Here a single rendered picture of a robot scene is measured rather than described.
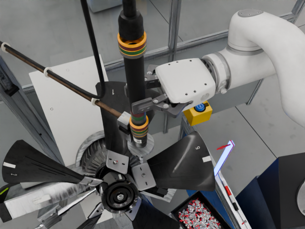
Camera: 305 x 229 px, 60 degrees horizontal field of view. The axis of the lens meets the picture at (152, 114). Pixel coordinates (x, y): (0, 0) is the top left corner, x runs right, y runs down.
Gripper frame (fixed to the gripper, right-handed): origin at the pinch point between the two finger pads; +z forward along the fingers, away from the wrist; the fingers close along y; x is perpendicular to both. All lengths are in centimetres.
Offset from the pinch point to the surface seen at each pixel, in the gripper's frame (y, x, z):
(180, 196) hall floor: 15, -164, -32
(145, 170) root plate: 1.6, -45.5, -0.9
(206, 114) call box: 21, -59, -38
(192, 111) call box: 24, -57, -32
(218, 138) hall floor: 48, -164, -85
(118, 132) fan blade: 11.5, -31.5, 4.0
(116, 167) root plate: 3.9, -40.1, 8.0
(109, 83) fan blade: 24.3, -22.4, 2.0
